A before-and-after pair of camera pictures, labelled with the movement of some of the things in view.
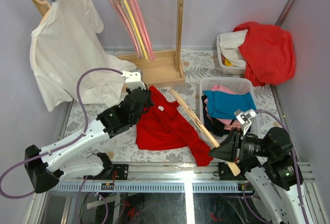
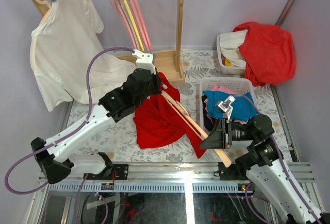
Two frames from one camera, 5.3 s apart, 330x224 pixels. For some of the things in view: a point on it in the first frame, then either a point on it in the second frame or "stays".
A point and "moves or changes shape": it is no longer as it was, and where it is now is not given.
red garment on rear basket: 269,53 stays
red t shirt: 162,126 moves or changes shape
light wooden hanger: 235,170 → 184,112
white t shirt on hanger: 67,39 stays
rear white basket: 228,69 stays
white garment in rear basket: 229,43 stays
